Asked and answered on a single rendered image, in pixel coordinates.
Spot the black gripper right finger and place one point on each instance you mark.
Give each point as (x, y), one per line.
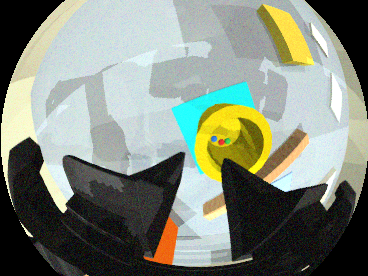
(256, 210)

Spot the white flat box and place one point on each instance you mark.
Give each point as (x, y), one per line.
(329, 180)

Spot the orange flat bar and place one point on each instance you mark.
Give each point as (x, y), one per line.
(272, 168)

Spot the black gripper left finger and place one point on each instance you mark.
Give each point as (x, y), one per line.
(145, 198)

